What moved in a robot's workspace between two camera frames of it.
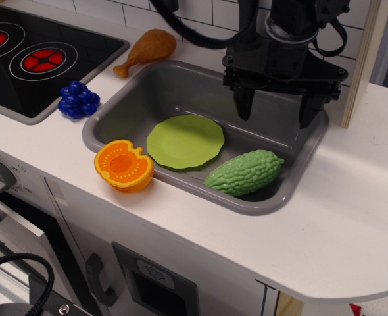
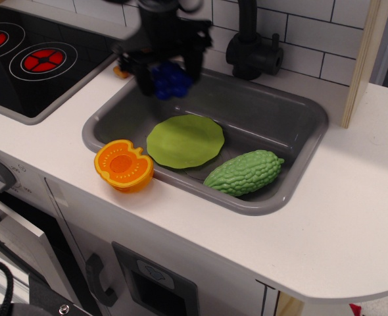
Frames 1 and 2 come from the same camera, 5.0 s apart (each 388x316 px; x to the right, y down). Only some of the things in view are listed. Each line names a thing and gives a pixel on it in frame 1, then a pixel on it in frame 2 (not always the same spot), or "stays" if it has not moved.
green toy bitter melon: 245,174 stays
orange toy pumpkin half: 124,168 stays
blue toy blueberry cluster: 77,100 to 170,80
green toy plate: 185,141 stays
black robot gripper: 264,62 to 164,35
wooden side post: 375,24 stays
